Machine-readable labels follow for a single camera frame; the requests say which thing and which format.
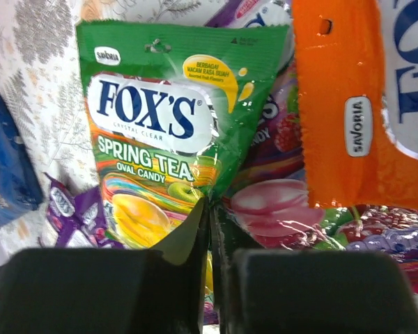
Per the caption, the green spring tea candy packet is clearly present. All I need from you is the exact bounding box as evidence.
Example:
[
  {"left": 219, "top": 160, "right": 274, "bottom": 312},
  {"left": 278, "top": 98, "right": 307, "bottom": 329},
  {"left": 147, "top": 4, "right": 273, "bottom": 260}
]
[{"left": 76, "top": 20, "right": 288, "bottom": 265}]

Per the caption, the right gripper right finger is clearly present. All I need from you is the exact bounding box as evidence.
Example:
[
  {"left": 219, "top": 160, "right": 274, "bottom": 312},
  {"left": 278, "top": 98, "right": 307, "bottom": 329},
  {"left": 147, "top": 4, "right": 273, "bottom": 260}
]
[{"left": 210, "top": 205, "right": 418, "bottom": 333}]

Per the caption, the orange fruits candy packet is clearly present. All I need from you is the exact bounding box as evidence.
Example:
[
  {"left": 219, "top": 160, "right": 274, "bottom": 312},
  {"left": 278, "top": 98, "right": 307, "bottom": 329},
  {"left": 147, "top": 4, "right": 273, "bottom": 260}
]
[{"left": 293, "top": 0, "right": 418, "bottom": 209}]

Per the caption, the purple candy packet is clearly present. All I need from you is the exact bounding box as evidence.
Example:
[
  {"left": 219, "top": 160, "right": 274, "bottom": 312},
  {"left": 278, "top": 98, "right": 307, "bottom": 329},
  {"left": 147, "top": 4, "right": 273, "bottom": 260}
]
[
  {"left": 206, "top": 0, "right": 293, "bottom": 29},
  {"left": 38, "top": 175, "right": 124, "bottom": 249}
]

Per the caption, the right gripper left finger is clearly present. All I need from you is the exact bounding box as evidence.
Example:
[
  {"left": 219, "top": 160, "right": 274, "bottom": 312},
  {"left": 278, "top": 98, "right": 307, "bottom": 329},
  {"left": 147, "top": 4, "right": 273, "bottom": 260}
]
[{"left": 0, "top": 199, "right": 208, "bottom": 333}]

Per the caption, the blue Doritos chip bag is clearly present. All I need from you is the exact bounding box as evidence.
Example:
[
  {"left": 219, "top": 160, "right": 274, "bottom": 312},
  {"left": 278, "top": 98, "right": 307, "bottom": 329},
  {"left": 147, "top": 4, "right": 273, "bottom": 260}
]
[{"left": 0, "top": 96, "right": 44, "bottom": 228}]

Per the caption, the pink berries candy packet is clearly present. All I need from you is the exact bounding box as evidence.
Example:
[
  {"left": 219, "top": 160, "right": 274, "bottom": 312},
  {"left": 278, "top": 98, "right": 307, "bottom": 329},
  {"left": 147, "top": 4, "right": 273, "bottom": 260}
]
[{"left": 213, "top": 62, "right": 418, "bottom": 295}]

